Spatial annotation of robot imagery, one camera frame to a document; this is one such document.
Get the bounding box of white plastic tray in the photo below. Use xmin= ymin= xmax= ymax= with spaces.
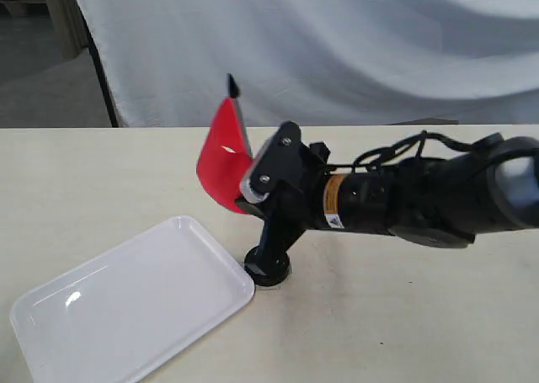
xmin=10 ymin=215 xmax=255 ymax=382

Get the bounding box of black backdrop stand pole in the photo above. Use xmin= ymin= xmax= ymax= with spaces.
xmin=83 ymin=19 xmax=120 ymax=128

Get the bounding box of white backdrop cloth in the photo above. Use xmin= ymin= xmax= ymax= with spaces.
xmin=77 ymin=0 xmax=538 ymax=126

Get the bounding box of black round base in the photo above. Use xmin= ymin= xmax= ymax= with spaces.
xmin=243 ymin=247 xmax=291 ymax=287

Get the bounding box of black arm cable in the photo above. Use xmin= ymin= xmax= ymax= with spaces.
xmin=323 ymin=130 xmax=472 ymax=178

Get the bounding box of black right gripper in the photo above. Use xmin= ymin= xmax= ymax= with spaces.
xmin=235 ymin=121 xmax=337 ymax=268

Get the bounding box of red flag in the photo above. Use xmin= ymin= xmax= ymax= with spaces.
xmin=196 ymin=74 xmax=253 ymax=214

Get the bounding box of wooden furniture in background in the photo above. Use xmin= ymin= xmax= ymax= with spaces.
xmin=1 ymin=0 xmax=88 ymax=60

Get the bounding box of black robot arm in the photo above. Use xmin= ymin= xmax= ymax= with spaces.
xmin=237 ymin=121 xmax=538 ymax=276

